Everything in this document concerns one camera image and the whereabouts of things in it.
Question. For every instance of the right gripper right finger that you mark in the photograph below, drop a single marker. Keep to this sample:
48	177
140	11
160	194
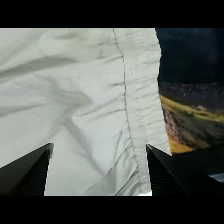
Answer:
173	178

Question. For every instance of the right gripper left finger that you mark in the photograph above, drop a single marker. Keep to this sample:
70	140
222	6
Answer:
25	176

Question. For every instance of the beige trousers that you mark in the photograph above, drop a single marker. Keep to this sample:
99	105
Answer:
76	100

